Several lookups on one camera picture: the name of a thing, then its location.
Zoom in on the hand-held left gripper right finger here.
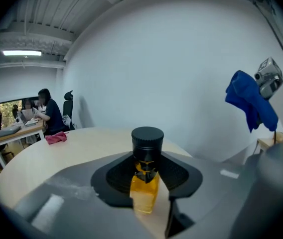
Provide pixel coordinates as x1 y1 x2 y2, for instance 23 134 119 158
158 150 247 239

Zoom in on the pink cloth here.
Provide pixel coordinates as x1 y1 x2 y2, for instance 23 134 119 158
45 131 68 145

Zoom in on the amber bottle with black cap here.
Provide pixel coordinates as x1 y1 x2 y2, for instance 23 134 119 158
129 126 165 215

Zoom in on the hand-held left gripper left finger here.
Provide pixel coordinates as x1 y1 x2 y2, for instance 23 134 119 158
13 150 147 239

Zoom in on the open silver laptop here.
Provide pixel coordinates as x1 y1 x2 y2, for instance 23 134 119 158
16 108 37 124

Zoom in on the ceiling light panel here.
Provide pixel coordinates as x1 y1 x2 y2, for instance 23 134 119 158
2 50 42 57

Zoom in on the blue cloth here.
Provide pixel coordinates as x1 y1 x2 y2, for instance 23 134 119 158
225 70 279 133

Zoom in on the small wooden side table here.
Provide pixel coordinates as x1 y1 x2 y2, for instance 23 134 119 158
257 132 283 155

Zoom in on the black office chair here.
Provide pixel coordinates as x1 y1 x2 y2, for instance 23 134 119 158
62 90 76 131

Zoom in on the closed grey laptop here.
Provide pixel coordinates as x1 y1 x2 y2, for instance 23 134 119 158
0 126 22 138

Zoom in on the wooden desk with white legs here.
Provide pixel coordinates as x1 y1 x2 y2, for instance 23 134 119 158
0 119 45 169

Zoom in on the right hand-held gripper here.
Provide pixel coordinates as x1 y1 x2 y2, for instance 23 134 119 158
253 57 283 101

